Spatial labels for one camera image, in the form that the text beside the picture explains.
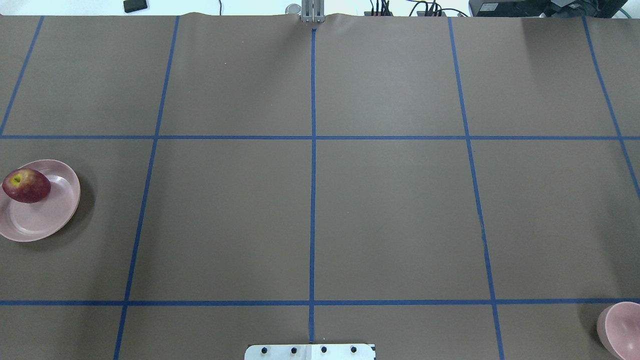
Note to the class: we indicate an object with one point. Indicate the pink bowl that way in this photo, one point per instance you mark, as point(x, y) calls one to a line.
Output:
point(618, 328)

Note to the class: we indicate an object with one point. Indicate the pink plate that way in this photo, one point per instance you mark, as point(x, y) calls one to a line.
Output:
point(28, 222)

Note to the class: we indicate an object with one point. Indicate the red apple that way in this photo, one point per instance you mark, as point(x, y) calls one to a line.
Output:
point(26, 185)

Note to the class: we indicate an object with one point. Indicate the far orange black hub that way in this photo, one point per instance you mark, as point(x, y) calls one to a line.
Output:
point(379, 8)

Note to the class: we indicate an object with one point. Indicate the orange black hub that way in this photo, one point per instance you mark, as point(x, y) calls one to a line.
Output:
point(379, 8)
point(432, 9)

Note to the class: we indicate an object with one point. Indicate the near orange black hub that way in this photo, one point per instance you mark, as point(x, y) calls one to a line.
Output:
point(432, 9)

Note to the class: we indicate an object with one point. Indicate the black laptop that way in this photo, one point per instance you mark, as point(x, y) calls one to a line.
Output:
point(604, 9)

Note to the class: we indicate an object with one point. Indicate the small black device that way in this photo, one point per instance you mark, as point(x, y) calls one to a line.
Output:
point(130, 6)

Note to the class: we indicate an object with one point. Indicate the aluminium frame post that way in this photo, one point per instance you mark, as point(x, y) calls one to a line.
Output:
point(312, 11)

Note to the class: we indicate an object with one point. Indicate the white pedestal column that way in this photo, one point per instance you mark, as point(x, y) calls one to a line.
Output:
point(331, 351)

